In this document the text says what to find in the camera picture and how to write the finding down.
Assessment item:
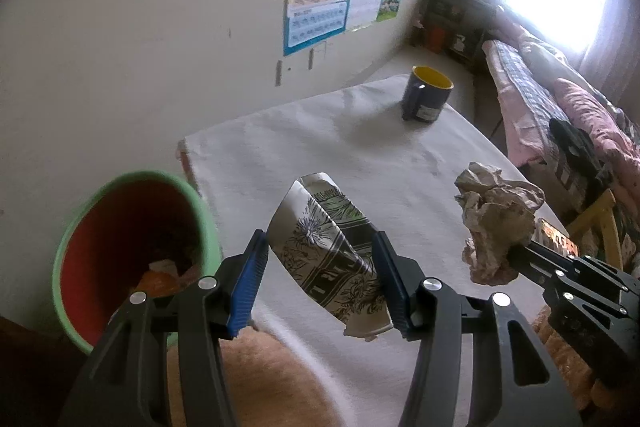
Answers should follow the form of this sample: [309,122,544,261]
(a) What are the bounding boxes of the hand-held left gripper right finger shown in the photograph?
[371,231,586,427]

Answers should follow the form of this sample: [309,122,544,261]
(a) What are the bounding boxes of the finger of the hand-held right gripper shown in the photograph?
[504,246,571,303]
[525,239,633,295]

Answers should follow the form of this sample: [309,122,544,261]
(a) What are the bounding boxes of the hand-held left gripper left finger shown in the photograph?
[57,229,271,427]

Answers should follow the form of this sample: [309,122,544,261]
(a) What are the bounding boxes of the brown paper ball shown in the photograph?
[454,162,546,286]

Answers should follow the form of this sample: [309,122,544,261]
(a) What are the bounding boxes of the silver foil patterned wrapper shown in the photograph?
[267,173,396,343]

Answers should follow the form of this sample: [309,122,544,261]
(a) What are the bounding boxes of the white paper piece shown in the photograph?
[147,259,178,278]

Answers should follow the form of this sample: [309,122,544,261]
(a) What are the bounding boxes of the orange snack wrapper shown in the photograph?
[132,269,183,300]

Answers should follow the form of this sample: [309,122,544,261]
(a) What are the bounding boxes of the green bin red inside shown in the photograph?
[52,170,221,354]

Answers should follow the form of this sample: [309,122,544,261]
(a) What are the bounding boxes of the yellow snack wrapper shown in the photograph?
[534,218,581,258]

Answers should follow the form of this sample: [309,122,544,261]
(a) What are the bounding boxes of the wooden chair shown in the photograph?
[567,189,626,273]

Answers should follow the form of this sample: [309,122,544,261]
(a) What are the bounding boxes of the black garment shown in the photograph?
[549,118,608,180]

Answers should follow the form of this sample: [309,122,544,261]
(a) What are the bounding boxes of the white tablecloth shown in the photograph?
[177,74,556,427]

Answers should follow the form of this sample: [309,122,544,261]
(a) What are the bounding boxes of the bed with plaid sheet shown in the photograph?
[480,19,640,228]

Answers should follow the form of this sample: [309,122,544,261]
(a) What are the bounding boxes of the dark blue mug yellow inside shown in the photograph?
[401,66,455,124]

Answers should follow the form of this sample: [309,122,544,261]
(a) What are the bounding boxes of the light blue pillow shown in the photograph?
[525,49,576,82]

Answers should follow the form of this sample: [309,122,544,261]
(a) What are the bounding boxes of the pink pillow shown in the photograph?
[517,24,551,58]

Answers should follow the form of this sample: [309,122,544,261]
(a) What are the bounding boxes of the dark brown furniture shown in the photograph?
[0,314,91,427]

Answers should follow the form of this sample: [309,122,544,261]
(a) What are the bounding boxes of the orange canister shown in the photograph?
[426,24,447,54]

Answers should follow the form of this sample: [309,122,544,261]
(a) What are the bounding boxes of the dark shelf unit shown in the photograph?
[411,0,501,68]

